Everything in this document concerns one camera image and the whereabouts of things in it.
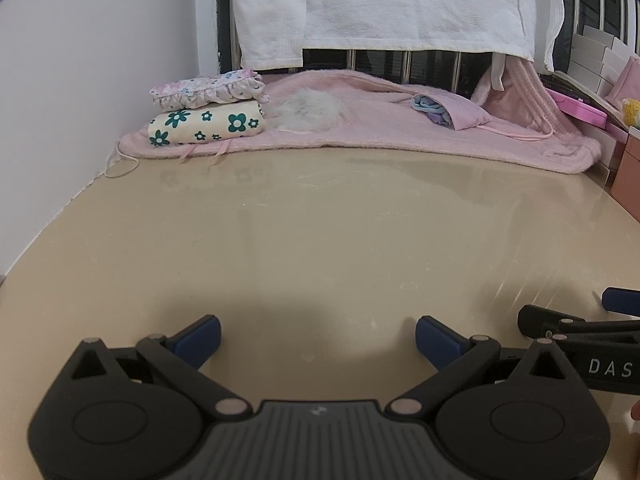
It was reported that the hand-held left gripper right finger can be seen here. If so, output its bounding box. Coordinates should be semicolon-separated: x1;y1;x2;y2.
389;316;576;420

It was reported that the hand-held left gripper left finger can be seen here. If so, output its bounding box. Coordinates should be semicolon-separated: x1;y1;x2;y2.
65;315;251;421

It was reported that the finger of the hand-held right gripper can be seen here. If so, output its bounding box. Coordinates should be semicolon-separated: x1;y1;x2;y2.
517;305;640;338
602;287;640;317

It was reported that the pink floral garment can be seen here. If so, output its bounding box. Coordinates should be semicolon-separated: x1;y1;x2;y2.
149;69;270;113

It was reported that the terracotta box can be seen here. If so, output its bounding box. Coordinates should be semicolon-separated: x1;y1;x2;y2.
611;137;640;206

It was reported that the bright pink flat case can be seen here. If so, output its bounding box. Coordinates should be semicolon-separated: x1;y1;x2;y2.
545;87;608;128

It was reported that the cream garment with green flowers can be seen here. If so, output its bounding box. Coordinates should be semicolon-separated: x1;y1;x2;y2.
147;101;265;148

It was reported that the pink pouch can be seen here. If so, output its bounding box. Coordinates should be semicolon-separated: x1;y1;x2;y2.
605;55;640;111

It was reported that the pink ribbed knit garment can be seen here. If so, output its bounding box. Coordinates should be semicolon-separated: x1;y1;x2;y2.
472;55;558;136

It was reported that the pink fuzzy blanket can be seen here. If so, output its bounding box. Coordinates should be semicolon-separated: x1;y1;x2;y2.
117;69;603;175

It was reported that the stack of white boxes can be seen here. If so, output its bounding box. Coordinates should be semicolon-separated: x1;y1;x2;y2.
567;25;640;98

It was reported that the white fur tuft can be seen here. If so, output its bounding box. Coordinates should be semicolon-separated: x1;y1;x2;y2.
270;89;351;135

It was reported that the white hanging garment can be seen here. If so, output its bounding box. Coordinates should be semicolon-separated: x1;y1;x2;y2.
230;0;566;73

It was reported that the white cord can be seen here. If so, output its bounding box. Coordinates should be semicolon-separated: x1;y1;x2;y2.
104;140;141;178

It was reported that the white fabric strap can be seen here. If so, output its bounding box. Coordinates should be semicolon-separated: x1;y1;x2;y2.
489;52;505;92

